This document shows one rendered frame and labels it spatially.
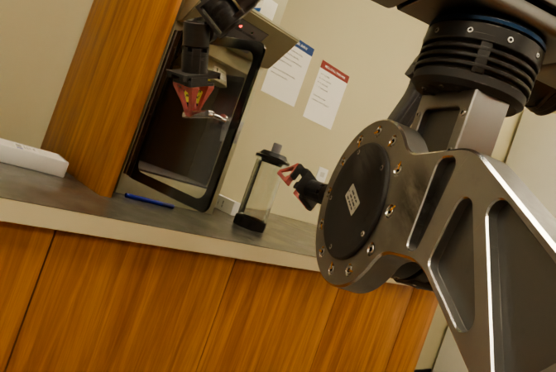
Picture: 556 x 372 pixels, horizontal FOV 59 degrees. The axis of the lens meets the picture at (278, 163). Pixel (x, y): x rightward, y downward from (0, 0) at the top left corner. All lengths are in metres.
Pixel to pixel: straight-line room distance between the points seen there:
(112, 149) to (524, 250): 1.00
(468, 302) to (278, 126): 1.82
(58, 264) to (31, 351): 0.17
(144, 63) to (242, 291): 0.62
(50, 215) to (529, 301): 0.79
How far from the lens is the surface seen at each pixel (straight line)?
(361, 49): 2.48
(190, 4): 1.31
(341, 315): 1.65
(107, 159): 1.22
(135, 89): 1.20
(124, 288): 1.11
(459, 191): 0.41
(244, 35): 1.37
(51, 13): 1.67
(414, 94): 1.24
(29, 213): 0.94
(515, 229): 0.37
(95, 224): 0.99
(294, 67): 2.17
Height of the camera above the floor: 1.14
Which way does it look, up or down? 1 degrees up
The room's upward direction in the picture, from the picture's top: 20 degrees clockwise
